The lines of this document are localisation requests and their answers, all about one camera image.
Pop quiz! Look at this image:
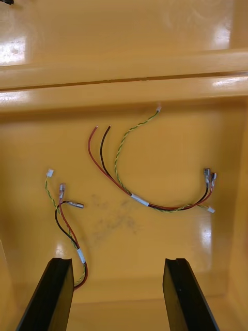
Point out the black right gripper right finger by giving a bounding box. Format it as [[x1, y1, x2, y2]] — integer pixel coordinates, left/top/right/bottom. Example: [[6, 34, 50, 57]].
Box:
[[162, 258, 220, 331]]

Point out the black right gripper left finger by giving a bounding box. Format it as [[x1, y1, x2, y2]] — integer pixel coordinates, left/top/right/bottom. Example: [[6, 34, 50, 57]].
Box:
[[15, 257, 75, 331]]

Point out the yellow-orange plastic bin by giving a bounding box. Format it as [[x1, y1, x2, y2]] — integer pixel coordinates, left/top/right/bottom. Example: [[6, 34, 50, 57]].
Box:
[[0, 0, 248, 90], [0, 74, 248, 331]]

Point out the red black green-yellow wire harness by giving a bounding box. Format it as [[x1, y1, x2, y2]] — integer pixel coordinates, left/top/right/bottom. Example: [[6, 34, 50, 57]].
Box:
[[44, 168, 89, 291], [87, 105, 218, 214]]

